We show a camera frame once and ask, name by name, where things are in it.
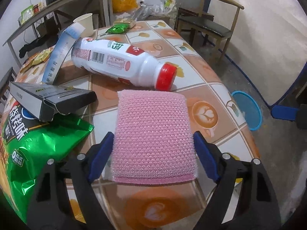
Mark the yellow plastic bag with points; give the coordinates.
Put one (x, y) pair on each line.
(117, 3)
(129, 3)

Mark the dark red jar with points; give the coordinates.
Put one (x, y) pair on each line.
(36, 7)

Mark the small green packet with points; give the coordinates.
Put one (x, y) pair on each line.
(117, 30)

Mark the grey plastic bag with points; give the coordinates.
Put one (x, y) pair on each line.
(146, 12)

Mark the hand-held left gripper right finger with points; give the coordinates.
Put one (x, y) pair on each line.
(206, 155)

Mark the pink sponge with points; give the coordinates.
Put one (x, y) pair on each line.
(153, 136)

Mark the white paper cup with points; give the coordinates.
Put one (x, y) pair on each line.
(86, 25)

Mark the patterned tablecloth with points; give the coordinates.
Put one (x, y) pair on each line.
(168, 50)

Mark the blue and white carton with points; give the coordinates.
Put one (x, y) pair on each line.
(61, 55)

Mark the blue plastic wastebasket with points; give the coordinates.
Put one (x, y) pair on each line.
(247, 107)

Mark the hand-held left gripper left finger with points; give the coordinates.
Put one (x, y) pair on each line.
(100, 155)

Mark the grey and black cardboard box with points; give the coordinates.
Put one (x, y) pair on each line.
(36, 95)

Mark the white and green bag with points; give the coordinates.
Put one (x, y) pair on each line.
(169, 4)

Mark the small pale bottle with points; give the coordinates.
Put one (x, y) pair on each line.
(41, 3)

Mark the green packet with clear window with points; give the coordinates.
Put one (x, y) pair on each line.
(26, 14)

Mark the black clothes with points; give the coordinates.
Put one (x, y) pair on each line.
(31, 48)

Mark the green chip bag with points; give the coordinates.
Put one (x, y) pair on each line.
(36, 153)

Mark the yellow snack bag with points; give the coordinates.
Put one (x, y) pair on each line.
(36, 60)

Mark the white mattress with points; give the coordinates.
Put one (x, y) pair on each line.
(263, 40)

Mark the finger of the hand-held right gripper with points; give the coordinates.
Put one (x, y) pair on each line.
(284, 112)

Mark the small gold box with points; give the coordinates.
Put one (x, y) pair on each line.
(126, 21)

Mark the white bottle with red cap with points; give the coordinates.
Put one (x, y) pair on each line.
(115, 60)

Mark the wooden chair with black seat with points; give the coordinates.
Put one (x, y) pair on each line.
(203, 25)

